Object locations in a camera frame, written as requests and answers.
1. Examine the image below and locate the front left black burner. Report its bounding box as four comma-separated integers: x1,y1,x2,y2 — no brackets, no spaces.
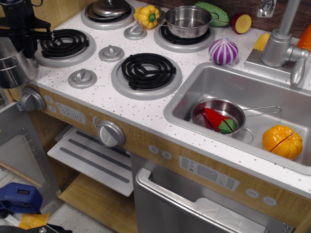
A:
35,29,96,68

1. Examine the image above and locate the steel saucepan with wire handle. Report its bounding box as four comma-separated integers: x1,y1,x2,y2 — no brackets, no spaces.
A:
190,98,282,138

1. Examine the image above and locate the silver stove knob middle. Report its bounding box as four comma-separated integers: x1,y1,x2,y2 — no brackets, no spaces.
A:
99,45,125,62

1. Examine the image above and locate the silver oven dial left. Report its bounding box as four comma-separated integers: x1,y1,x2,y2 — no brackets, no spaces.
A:
20,87,46,112

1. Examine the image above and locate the oven clock display panel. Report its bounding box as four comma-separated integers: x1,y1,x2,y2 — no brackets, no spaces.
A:
56,102,86,125

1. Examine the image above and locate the open oven door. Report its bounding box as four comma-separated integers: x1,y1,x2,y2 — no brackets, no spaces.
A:
0,102,59,210

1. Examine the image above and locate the silver oven dial right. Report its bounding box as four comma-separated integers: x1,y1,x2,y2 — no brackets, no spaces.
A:
97,120,125,148

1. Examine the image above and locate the yellow toy bell pepper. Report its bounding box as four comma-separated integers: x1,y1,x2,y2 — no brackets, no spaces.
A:
134,5,160,29

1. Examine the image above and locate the silver oven dial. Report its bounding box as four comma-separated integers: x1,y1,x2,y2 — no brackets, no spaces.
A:
20,87,46,112
97,120,125,148

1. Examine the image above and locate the green toy cucumber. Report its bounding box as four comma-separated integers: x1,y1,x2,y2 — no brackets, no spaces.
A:
194,2,229,27

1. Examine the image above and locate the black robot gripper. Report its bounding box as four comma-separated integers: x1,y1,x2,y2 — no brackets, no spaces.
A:
0,0,53,58

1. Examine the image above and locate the red toy fruit half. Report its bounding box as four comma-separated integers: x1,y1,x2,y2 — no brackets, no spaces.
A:
230,14,252,34

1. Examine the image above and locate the dishwasher control panel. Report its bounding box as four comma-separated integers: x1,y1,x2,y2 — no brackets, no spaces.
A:
178,155,240,191

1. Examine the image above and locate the small steel pot with handles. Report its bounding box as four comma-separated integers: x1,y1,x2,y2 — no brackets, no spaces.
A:
157,6,219,39

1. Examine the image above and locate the front centre black burner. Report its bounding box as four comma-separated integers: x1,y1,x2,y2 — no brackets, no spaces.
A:
111,53,183,100

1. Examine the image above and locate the silver stove knob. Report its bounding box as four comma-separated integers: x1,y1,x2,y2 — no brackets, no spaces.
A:
68,68,97,89
123,23,147,40
99,45,125,62

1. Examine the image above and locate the silver dishwasher door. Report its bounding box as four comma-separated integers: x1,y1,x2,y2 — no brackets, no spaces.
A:
131,154,295,233

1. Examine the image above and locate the silver toy sink basin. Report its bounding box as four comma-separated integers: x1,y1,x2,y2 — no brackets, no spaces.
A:
164,63,311,175

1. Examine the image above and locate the orange toy pumpkin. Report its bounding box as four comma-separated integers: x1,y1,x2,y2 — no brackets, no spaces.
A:
262,125,303,160

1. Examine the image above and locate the steel pot lid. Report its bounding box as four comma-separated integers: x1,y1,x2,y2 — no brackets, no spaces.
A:
91,0,130,17

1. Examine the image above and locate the yellow toy corn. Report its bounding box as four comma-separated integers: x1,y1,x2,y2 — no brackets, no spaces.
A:
254,33,270,51

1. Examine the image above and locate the blue clamp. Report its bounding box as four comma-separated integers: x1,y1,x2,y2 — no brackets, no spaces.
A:
0,183,43,214

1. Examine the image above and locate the silver stove knob back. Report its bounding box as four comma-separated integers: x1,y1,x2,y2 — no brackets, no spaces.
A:
123,23,147,40

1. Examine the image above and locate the back left burner ring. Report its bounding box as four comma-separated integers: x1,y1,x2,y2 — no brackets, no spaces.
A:
80,1,136,31

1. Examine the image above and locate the yellow cloth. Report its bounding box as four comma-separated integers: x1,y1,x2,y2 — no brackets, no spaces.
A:
18,213,50,230

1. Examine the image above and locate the white oven rack shelf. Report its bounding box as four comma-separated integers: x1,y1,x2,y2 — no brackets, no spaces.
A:
48,127,134,197

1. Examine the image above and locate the silver stove knob front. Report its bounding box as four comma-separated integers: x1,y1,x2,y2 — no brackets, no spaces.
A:
68,68,97,89

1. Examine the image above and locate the black burner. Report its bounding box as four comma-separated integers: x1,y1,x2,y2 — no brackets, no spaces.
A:
111,53,183,100
154,26,215,53
35,29,96,68

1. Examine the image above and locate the tall steel pot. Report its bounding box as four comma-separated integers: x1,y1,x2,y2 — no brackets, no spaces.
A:
0,37,38,89

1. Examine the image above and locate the orange toy carrot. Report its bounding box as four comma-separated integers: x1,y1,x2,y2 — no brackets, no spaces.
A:
296,25,311,51

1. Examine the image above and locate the silver toy faucet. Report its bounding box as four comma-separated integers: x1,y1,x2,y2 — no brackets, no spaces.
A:
244,0,310,86

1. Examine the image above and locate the back right black burner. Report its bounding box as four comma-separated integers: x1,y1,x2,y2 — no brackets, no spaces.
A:
154,26,215,53

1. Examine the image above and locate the red toy chili pepper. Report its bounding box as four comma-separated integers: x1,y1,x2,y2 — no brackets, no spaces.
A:
204,107,235,134

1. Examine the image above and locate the purple toy onion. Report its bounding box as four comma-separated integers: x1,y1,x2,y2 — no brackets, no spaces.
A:
208,38,239,65

